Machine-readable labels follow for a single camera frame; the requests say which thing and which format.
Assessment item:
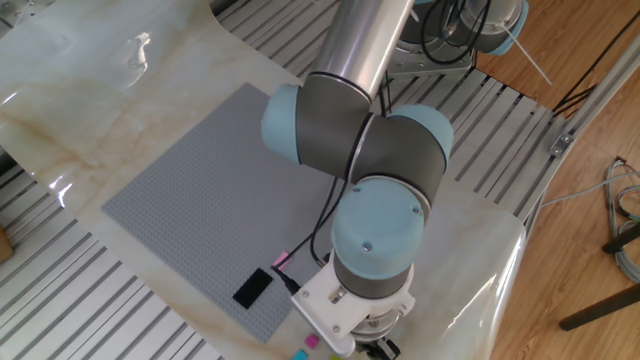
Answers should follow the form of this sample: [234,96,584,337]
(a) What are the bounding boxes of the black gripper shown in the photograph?
[367,337,402,360]

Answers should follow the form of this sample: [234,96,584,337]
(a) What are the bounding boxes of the black Lego plate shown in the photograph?
[232,267,275,310]

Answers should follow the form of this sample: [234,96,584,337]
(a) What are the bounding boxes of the grey Lego baseplate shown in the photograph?
[101,82,351,345]

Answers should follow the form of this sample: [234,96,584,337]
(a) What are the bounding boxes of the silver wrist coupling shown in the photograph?
[349,309,404,346]

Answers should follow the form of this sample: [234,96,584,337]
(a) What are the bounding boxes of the dark furniture legs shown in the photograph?
[558,224,640,332]

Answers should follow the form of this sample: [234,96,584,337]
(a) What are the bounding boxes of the marble pattern table mat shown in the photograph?
[0,0,527,360]

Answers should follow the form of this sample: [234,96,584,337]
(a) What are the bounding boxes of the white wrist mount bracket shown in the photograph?
[290,259,417,357]

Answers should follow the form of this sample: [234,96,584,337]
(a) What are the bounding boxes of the grey cable bundle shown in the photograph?
[539,157,640,284]

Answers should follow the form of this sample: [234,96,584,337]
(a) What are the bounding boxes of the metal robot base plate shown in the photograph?
[385,42,476,80]

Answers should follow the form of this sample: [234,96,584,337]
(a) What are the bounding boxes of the white cable tie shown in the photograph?
[499,22,554,87]

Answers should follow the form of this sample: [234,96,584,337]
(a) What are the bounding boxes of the aluminium frame post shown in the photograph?
[548,33,640,159]

